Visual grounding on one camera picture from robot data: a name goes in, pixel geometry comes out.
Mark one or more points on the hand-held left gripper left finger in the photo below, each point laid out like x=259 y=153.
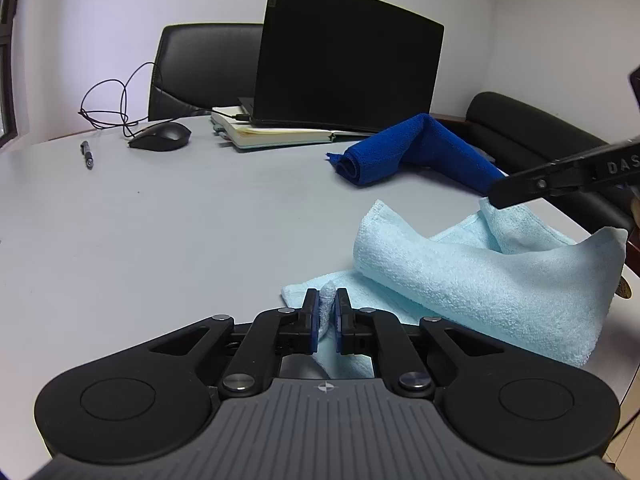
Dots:
x=312 y=321

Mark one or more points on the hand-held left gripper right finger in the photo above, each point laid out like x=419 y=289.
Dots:
x=342 y=321

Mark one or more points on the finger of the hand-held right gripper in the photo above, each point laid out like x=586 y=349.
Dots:
x=540 y=182

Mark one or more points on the light blue towel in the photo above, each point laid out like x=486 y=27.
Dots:
x=450 y=280

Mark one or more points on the dark blue towel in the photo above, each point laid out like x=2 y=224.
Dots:
x=380 y=155

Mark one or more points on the black leather sofa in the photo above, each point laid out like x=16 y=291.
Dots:
x=525 y=130

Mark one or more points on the brown round object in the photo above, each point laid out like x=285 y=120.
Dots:
x=625 y=290

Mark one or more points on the white notebook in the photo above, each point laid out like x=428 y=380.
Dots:
x=280 y=136

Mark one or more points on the black laptop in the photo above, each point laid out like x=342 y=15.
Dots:
x=345 y=55

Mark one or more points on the black computer mouse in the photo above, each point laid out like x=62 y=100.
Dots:
x=161 y=136

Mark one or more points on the black office chair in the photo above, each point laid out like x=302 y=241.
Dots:
x=205 y=65

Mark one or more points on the black pen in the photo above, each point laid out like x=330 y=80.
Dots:
x=87 y=155

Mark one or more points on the dark window frame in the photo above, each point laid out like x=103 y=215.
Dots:
x=7 y=35

